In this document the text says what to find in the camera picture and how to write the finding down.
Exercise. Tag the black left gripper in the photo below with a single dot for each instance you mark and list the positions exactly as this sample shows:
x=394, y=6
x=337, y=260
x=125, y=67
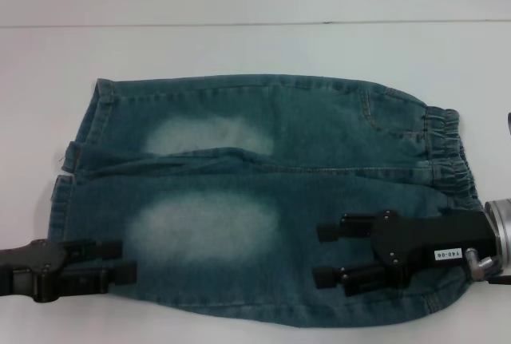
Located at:
x=32, y=258

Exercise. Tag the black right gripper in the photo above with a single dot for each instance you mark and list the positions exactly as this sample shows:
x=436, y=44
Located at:
x=423, y=236

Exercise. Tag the blue denim shorts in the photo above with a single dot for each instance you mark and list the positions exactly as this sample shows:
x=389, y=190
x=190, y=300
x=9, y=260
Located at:
x=247, y=128

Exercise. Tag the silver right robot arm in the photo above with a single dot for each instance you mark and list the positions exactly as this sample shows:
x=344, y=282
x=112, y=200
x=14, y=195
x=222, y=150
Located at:
x=501, y=224

